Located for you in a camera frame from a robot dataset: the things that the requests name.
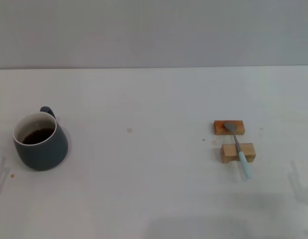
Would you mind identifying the orange-brown wooden block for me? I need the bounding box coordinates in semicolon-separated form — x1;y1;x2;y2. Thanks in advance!
213;120;245;136

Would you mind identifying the dark grey ceramic coffee cup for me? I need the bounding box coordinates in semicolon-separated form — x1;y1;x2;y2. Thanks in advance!
12;106;69;172

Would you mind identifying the spoon with light blue handle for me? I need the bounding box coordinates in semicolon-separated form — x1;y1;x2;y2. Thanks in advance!
223;121;255;180

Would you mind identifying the light wooden notched block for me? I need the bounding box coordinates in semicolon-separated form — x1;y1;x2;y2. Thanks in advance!
220;142;256;164

